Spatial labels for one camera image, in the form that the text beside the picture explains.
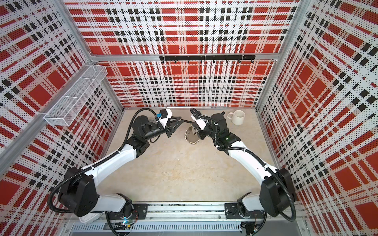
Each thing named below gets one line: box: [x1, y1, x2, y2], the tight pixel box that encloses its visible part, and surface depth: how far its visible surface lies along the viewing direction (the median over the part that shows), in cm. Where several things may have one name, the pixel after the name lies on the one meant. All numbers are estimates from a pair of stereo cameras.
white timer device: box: [78, 212, 104, 224], surface depth 70 cm
